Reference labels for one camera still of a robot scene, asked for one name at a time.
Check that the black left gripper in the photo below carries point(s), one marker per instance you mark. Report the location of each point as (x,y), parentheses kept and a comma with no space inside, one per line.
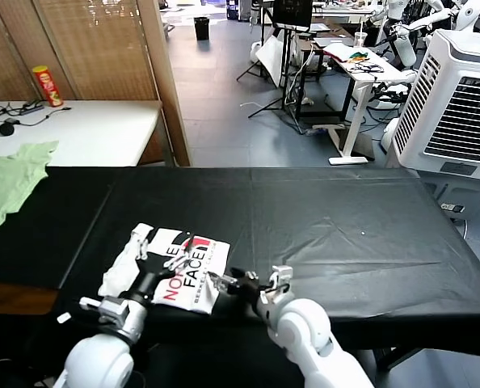
(151,271)

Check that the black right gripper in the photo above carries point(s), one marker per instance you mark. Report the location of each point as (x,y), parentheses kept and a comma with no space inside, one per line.
(250,289)

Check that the white t-shirt with print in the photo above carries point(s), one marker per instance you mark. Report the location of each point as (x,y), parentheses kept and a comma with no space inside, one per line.
(199,283)

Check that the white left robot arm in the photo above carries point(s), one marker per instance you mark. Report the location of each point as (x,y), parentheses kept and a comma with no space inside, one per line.
(98,359)

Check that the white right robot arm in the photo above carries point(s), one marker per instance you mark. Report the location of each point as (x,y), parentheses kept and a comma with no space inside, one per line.
(304,327)

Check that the black tablecloth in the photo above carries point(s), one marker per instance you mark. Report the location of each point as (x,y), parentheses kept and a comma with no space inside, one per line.
(325,202)

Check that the white side table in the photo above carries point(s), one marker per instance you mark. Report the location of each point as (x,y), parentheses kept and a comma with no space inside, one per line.
(102,129)

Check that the light green t-shirt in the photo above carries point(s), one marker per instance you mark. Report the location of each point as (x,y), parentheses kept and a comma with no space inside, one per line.
(5,182)

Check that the black round device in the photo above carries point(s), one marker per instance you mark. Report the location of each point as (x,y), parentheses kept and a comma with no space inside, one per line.
(6,129)

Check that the red chips can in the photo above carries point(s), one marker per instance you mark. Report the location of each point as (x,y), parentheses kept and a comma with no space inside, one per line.
(49,87)

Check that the black tripod stand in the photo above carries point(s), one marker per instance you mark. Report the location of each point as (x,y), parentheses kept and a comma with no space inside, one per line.
(288,81)

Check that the wooden folding screen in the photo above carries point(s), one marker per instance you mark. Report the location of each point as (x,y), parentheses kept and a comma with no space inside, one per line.
(102,48)

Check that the white reflector board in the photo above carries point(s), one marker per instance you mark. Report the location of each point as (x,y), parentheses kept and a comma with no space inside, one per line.
(270,54)

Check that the black trash bin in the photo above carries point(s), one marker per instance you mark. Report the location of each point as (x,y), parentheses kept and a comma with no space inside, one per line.
(201,28)

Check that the grey floor power strip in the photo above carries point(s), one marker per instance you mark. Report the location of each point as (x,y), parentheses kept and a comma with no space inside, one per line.
(452,207)

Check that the white standing desk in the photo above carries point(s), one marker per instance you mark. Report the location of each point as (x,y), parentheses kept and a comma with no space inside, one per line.
(361,77)

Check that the green orange cloth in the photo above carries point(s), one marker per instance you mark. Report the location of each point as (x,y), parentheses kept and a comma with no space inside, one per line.
(358,56)

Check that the grey laptop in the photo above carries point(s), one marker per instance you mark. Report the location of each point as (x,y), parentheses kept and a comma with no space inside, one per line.
(333,41)

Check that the plastic cup with straw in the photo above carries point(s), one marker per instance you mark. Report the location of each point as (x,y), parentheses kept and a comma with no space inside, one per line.
(360,39)

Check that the black monitor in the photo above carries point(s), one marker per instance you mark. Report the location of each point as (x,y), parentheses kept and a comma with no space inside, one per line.
(291,12)

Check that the white air cooler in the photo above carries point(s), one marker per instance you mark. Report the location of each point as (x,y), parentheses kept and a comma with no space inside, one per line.
(446,101)

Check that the white humanoid robot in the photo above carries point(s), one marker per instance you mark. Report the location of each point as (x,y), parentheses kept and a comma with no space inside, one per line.
(403,44)

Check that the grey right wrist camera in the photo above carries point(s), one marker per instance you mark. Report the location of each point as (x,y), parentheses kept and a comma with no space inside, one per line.
(282,277)

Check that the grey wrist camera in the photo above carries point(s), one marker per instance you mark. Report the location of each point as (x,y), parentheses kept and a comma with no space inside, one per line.
(112,309)
(282,277)

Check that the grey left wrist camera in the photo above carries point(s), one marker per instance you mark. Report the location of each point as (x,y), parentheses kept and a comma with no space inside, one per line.
(112,309)

